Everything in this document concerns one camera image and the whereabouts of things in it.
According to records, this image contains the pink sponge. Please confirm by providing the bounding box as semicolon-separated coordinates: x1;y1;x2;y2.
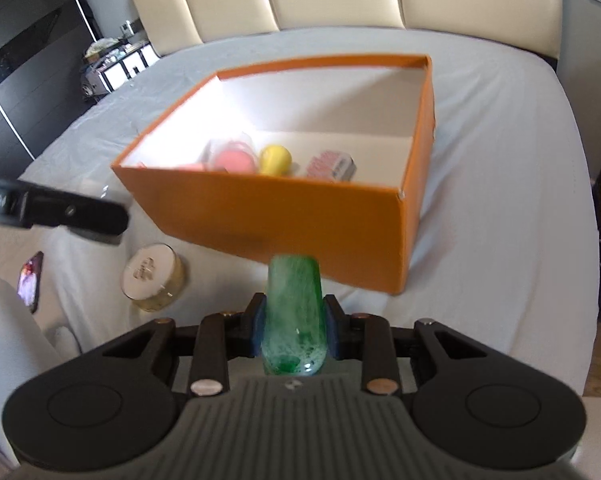
203;132;260;175

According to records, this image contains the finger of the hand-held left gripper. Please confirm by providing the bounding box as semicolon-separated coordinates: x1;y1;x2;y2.
23;182;131;237

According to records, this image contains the yellow plastic toy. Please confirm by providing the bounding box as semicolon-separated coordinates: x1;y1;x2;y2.
259;145;294;177

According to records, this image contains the pink patterned small box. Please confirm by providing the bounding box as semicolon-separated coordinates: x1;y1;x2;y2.
305;149;357;181

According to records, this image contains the orange cardboard box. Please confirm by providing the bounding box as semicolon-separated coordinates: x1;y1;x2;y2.
111;54;436;295

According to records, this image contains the cluttered white nightstand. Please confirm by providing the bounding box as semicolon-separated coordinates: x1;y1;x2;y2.
83;42;161;98

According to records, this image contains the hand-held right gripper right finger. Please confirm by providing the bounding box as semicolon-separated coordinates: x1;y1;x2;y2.
323;295;511;396

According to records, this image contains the black wardrobe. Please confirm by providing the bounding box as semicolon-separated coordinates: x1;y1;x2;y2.
0;0;104;176

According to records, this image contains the black smartphone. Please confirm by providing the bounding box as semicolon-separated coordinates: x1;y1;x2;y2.
18;251;44;316

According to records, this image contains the pile of clutter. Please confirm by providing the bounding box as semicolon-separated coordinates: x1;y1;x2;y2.
83;35;141;61

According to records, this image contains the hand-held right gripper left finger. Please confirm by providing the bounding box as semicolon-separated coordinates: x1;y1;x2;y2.
80;292;268;397

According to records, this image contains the round gold tin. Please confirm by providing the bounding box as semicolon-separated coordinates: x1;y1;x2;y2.
121;243;186;313

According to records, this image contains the green sponge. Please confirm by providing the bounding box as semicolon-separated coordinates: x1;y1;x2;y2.
259;254;327;377

